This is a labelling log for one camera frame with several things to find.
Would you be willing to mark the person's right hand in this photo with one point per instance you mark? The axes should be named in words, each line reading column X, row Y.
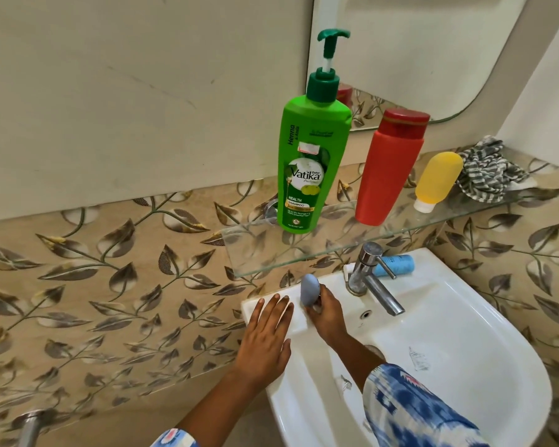
column 328, row 321

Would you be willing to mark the person's left hand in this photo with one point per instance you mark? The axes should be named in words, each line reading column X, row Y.
column 261, row 349

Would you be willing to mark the person's left middle finger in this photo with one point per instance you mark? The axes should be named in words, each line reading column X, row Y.
column 274, row 314

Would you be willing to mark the person's right thumb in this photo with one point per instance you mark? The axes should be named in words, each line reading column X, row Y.
column 326, row 295

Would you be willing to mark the person's left thumb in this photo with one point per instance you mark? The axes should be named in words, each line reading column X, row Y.
column 287, row 352

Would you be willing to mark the grey soap bar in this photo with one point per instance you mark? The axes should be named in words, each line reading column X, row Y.
column 310, row 289

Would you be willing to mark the person's right forearm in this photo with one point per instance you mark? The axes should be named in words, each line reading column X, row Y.
column 400, row 405

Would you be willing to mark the person's left forearm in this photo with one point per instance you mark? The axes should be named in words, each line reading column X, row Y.
column 219, row 409

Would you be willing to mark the chrome basin faucet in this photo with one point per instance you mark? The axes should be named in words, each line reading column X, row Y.
column 377, row 289

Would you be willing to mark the blue tube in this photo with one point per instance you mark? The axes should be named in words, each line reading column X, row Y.
column 398, row 265

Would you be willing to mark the white ceramic wash basin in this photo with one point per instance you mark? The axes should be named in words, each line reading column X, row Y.
column 452, row 330

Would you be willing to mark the red bottle with cap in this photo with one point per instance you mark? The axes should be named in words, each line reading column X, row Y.
column 386, row 176

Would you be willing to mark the green pump shampoo bottle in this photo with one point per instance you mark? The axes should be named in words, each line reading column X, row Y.
column 307, row 148

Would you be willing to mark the yellow squeeze tube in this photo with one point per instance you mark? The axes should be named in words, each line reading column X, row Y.
column 438, row 179

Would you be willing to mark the grey striped cloth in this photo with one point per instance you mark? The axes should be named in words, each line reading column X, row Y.
column 489, row 172

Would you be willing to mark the glass wall shelf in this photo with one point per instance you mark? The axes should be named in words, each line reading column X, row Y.
column 335, row 249

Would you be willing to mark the chrome shelf bracket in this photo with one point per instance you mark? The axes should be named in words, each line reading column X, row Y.
column 271, row 210

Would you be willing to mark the wall mirror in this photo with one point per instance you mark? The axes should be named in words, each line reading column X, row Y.
column 424, row 55

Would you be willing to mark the chrome wall pipe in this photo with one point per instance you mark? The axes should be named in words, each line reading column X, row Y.
column 31, row 425

